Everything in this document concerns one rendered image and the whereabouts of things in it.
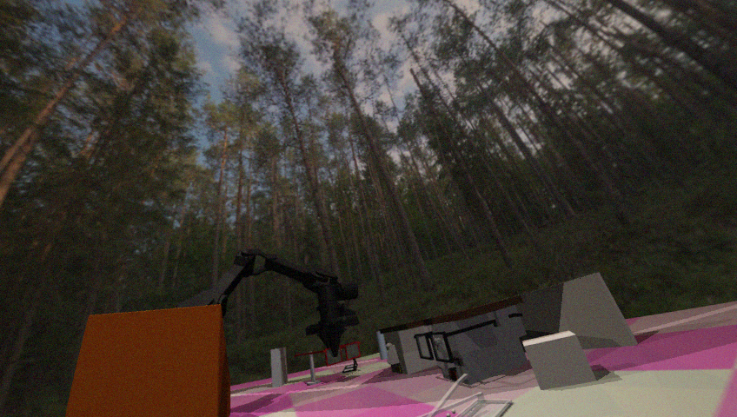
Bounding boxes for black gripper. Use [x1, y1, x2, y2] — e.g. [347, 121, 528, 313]
[306, 300, 359, 357]

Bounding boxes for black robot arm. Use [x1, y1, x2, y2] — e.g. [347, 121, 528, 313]
[176, 248, 358, 318]

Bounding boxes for red glasses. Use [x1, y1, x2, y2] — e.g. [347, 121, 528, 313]
[294, 342, 361, 366]

